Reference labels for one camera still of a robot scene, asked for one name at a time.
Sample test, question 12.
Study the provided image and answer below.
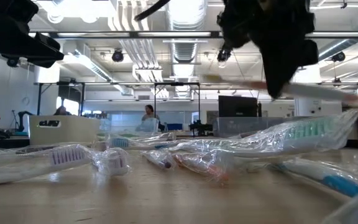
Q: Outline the white building column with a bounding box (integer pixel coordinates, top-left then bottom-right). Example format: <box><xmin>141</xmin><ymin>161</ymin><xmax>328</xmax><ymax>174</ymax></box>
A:
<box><xmin>293</xmin><ymin>65</ymin><xmax>323</xmax><ymax>118</ymax></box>
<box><xmin>34</xmin><ymin>63</ymin><xmax>61</xmax><ymax>84</ymax></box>

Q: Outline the blue toothbrush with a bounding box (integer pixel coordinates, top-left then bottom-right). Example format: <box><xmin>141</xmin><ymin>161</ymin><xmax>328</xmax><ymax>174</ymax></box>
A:
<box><xmin>106</xmin><ymin>132</ymin><xmax>180</xmax><ymax>151</ymax></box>
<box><xmin>268</xmin><ymin>157</ymin><xmax>358</xmax><ymax>198</ymax></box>

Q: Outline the clear plastic bin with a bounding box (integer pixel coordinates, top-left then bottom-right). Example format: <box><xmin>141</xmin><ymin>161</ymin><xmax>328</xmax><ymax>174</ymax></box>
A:
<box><xmin>99</xmin><ymin>117</ymin><xmax>160</xmax><ymax>141</ymax></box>

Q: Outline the black background station frame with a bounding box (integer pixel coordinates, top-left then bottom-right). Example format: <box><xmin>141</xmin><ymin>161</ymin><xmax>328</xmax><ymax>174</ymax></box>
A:
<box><xmin>154</xmin><ymin>82</ymin><xmax>201</xmax><ymax>119</ymax></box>
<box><xmin>37</xmin><ymin>81</ymin><xmax>86</xmax><ymax>117</ymax></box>

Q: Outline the black computer monitor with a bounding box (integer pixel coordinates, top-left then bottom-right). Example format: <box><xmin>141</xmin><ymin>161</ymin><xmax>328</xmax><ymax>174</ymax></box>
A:
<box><xmin>218</xmin><ymin>95</ymin><xmax>259</xmax><ymax>118</ymax></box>

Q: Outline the person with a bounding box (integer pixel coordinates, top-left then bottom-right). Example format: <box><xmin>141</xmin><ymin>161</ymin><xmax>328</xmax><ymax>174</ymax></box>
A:
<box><xmin>140</xmin><ymin>104</ymin><xmax>162</xmax><ymax>123</ymax></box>
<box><xmin>53</xmin><ymin>105</ymin><xmax>73</xmax><ymax>116</ymax></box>

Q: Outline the black background gripper device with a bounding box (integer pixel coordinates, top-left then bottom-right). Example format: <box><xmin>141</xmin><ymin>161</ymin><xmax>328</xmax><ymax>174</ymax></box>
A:
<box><xmin>188</xmin><ymin>119</ymin><xmax>214</xmax><ymax>136</ymax></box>

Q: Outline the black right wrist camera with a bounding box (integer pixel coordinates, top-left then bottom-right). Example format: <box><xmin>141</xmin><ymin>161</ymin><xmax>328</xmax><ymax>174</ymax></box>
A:
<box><xmin>216</xmin><ymin>7</ymin><xmax>254</xmax><ymax>50</ymax></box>

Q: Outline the white plastic bin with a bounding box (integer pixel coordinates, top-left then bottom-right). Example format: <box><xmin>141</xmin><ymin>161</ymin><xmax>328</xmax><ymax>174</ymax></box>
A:
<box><xmin>28</xmin><ymin>114</ymin><xmax>102</xmax><ymax>146</ymax></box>

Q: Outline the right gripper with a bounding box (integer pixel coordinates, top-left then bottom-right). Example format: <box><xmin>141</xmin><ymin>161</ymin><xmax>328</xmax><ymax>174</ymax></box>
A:
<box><xmin>225</xmin><ymin>0</ymin><xmax>319</xmax><ymax>100</ymax></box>

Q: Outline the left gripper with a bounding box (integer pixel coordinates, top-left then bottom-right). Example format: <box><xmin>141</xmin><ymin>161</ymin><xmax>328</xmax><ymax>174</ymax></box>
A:
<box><xmin>0</xmin><ymin>0</ymin><xmax>65</xmax><ymax>68</ymax></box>

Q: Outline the grey translucent plastic bin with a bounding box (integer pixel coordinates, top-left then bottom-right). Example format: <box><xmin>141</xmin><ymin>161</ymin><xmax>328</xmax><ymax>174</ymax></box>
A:
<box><xmin>213</xmin><ymin>116</ymin><xmax>291</xmax><ymax>138</ymax></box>

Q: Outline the orange toothbrush in clear wrapper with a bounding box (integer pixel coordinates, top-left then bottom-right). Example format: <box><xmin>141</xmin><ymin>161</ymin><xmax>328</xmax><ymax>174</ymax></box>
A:
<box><xmin>172</xmin><ymin>151</ymin><xmax>233</xmax><ymax>185</ymax></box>

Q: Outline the slanted silver ceiling duct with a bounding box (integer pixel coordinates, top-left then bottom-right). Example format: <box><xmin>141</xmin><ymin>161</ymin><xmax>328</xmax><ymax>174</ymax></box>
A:
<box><xmin>317</xmin><ymin>15</ymin><xmax>358</xmax><ymax>63</ymax></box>

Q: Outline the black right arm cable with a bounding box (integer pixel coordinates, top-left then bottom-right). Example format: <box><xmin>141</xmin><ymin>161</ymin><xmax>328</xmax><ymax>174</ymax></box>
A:
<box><xmin>134</xmin><ymin>0</ymin><xmax>171</xmax><ymax>22</ymax></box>

